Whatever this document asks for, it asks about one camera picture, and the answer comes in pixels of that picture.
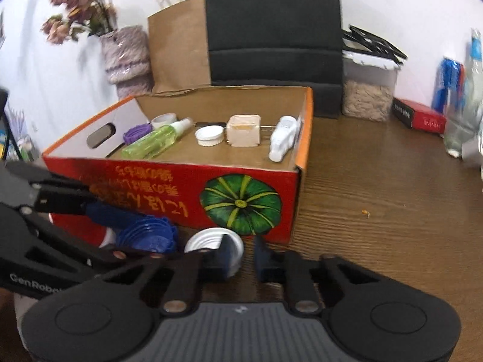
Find blue ridged lid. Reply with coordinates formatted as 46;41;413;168
115;216;178;254

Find green spray bottle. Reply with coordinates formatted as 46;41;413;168
121;118;193;160

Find purple ridged lid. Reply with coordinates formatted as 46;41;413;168
123;123;153;145

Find white tape roll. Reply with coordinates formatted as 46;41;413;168
151;113;178;130

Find small white spray bottle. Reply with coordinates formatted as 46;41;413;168
269;115;299;163

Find beige square jar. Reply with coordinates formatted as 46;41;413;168
226;114;261;147

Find white red lint brush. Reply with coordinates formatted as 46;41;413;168
99;228;116;248

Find red cardboard box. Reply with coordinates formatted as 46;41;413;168
43;87;314;244

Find pink marbled vase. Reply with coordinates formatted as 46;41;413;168
100;25;153;100

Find brown paper bag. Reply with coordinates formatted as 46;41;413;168
148;0;211;92

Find red flat box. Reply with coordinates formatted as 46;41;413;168
391;98;446;135

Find dried pink roses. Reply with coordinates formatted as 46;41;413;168
42;0;117;45

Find clear container with grains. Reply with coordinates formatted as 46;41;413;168
342;25;408;122

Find clear glass bottle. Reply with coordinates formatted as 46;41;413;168
444;29;482;159

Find blue drink can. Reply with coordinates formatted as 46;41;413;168
431;57;465;114

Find black paper bag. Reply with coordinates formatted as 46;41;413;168
206;0;344;118

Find wire rack with bottles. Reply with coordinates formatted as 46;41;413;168
1;106;39;162

